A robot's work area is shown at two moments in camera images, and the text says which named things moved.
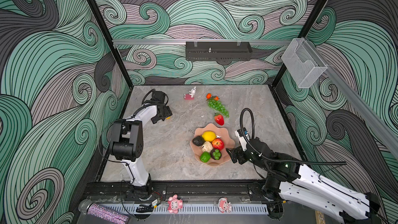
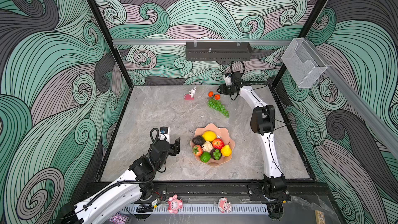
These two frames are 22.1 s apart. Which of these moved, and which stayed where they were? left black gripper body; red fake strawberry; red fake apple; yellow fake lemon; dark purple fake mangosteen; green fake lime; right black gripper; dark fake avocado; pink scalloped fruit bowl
Moved: right black gripper; red fake strawberry; left black gripper body
Stayed: red fake apple; dark purple fake mangosteen; green fake lime; pink scalloped fruit bowl; dark fake avocado; yellow fake lemon
